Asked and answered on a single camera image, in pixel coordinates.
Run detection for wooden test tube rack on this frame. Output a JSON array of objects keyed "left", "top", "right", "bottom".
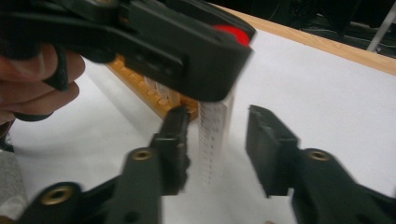
[{"left": 106, "top": 54, "right": 200, "bottom": 122}]

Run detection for white table sheet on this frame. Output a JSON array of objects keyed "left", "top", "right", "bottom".
[{"left": 0, "top": 29, "right": 396, "bottom": 224}]

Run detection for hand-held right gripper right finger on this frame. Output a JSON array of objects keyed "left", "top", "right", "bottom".
[{"left": 245, "top": 105, "right": 302, "bottom": 198}]

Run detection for grey metal stand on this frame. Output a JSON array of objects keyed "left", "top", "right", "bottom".
[{"left": 365, "top": 3, "right": 396, "bottom": 52}]

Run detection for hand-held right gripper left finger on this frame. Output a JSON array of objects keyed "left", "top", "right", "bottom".
[{"left": 148, "top": 105, "right": 191, "bottom": 197}]

